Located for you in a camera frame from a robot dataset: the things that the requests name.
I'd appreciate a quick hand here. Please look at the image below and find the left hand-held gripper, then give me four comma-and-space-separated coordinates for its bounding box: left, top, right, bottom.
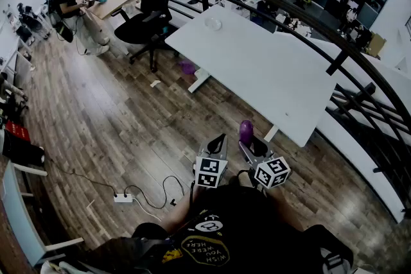
193, 133, 229, 189

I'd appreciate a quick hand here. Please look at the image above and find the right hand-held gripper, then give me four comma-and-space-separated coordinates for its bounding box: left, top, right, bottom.
238, 135, 292, 189

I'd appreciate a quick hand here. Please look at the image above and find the purple eggplant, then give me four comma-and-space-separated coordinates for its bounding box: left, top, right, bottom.
239, 119, 254, 146

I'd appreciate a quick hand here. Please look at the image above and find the clear glass bowl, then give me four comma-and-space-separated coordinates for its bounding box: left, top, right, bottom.
204, 16, 223, 32

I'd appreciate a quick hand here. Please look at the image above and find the person's right forearm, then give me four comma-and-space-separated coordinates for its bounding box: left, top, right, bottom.
265, 185, 304, 232

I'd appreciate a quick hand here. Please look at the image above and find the person's left forearm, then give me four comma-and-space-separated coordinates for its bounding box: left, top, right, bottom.
159, 184, 206, 235

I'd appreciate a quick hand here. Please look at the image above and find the white table leg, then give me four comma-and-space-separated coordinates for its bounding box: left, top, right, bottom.
188, 67, 211, 94
263, 124, 279, 143

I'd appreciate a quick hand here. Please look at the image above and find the black printed t-shirt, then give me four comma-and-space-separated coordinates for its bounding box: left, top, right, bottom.
80, 184, 354, 274

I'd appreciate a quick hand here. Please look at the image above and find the purple plastic bag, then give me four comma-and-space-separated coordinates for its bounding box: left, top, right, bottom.
178, 60, 197, 76

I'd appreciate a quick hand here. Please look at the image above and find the cardboard box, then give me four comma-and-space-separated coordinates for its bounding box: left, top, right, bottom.
367, 32, 388, 59

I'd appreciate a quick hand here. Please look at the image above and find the black floor bag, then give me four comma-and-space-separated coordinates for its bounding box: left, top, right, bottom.
1, 131, 46, 167

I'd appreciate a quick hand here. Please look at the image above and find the red box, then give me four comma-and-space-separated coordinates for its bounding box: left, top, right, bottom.
4, 120, 31, 143

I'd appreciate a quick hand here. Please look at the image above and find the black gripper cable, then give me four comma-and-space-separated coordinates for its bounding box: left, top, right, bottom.
236, 169, 258, 187

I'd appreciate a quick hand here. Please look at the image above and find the thick black floor cable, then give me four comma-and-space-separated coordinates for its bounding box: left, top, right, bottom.
124, 175, 186, 210

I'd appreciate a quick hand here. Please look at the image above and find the white floor cable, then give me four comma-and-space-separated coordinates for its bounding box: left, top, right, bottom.
131, 196, 162, 223

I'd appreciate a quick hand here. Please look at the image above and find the grey backpack strap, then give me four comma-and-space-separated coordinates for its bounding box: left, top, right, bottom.
319, 246, 351, 274

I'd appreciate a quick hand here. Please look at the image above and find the thin black floor cable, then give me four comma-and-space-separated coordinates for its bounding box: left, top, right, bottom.
44, 156, 117, 196

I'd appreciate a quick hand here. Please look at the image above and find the white frame desk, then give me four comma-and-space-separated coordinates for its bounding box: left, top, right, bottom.
0, 159, 85, 268

